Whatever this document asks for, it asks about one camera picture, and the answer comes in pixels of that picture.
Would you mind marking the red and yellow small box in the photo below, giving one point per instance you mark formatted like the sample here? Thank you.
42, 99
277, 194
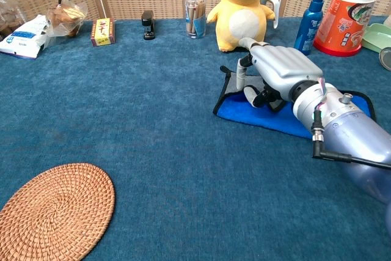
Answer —
103, 31

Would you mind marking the red instant noodle cup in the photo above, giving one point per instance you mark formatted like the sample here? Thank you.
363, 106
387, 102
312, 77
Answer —
342, 25

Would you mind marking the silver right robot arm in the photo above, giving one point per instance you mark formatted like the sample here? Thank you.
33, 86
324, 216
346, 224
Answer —
351, 126

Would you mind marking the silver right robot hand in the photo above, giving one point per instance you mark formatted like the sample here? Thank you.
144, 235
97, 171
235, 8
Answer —
284, 65

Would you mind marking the light green plastic tray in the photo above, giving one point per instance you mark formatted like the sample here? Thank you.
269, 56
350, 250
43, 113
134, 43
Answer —
377, 36

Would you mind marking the clear jar of sticks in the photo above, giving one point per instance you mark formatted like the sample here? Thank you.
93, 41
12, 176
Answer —
195, 13

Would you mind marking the white mug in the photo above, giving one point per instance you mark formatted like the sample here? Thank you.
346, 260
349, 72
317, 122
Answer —
274, 2

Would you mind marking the white and blue snack bag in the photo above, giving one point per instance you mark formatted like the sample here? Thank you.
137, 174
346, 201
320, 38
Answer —
24, 38

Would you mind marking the yellow plush toy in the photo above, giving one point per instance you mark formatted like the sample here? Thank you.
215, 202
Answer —
241, 13

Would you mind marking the beige bowl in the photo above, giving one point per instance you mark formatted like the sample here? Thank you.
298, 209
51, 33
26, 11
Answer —
388, 21

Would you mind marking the clear bag of bread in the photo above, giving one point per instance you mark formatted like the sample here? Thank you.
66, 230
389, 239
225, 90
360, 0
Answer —
65, 16

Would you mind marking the blue carpet table cover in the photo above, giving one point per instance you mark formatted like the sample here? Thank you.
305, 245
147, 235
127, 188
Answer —
152, 120

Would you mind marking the black stapler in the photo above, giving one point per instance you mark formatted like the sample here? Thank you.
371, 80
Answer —
148, 25

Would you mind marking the round woven rattan coaster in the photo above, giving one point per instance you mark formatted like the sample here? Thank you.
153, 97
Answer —
55, 212

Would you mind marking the blue spray bottle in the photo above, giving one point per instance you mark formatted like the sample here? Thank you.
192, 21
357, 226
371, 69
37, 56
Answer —
310, 25

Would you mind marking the clear plastic cookie box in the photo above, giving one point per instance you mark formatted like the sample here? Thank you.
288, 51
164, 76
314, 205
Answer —
9, 16

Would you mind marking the blue and grey cloth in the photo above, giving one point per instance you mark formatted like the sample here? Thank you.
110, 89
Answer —
268, 117

